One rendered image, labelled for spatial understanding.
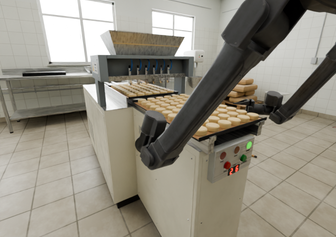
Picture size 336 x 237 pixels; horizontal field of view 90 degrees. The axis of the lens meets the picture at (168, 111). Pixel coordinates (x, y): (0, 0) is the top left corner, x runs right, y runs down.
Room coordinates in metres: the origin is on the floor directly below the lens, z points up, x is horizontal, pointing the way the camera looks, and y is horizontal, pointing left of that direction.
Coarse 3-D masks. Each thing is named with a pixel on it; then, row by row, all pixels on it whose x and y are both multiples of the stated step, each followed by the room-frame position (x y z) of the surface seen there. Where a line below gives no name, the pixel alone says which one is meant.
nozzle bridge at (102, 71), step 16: (96, 64) 1.08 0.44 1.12; (112, 64) 1.15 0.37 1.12; (128, 64) 1.20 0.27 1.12; (144, 64) 1.27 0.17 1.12; (160, 64) 1.33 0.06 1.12; (176, 64) 1.41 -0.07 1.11; (192, 64) 1.39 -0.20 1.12; (96, 80) 1.14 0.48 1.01; (112, 80) 1.09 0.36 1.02; (176, 80) 1.53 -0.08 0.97
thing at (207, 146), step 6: (108, 84) 1.75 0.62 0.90; (138, 108) 1.05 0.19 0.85; (192, 138) 0.58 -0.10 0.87; (210, 138) 0.51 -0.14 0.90; (192, 144) 0.58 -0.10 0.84; (198, 144) 0.55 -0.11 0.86; (204, 144) 0.53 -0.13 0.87; (210, 144) 0.52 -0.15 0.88; (204, 150) 0.52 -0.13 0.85; (210, 150) 0.52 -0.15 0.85
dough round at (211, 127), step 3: (207, 123) 0.59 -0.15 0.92; (210, 123) 0.59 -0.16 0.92; (213, 123) 0.59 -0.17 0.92; (216, 123) 0.59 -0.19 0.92; (207, 126) 0.57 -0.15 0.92; (210, 126) 0.56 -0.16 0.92; (213, 126) 0.56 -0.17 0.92; (216, 126) 0.56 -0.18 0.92; (207, 129) 0.57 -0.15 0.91; (210, 129) 0.56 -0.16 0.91; (213, 129) 0.56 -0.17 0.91; (216, 129) 0.56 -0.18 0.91
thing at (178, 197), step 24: (216, 144) 0.58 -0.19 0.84; (144, 168) 0.97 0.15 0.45; (168, 168) 0.71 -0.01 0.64; (192, 168) 0.56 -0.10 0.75; (144, 192) 0.98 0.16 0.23; (168, 192) 0.71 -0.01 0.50; (192, 192) 0.55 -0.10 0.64; (216, 192) 0.59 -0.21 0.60; (240, 192) 0.69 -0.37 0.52; (168, 216) 0.70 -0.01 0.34; (192, 216) 0.55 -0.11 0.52; (216, 216) 0.60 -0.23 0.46
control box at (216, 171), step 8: (248, 136) 0.66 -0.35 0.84; (224, 144) 0.59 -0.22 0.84; (232, 144) 0.59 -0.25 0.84; (240, 144) 0.61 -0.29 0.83; (216, 152) 0.54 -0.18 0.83; (232, 152) 0.58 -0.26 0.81; (240, 152) 0.61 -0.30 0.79; (248, 152) 0.64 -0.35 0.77; (208, 160) 0.56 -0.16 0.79; (216, 160) 0.54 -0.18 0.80; (224, 160) 0.56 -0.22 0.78; (232, 160) 0.59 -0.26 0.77; (240, 160) 0.61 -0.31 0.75; (248, 160) 0.65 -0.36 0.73; (208, 168) 0.55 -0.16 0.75; (216, 168) 0.54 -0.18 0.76; (224, 168) 0.56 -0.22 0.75; (240, 168) 0.62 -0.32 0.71; (208, 176) 0.55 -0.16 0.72; (216, 176) 0.54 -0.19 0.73; (224, 176) 0.57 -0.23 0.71
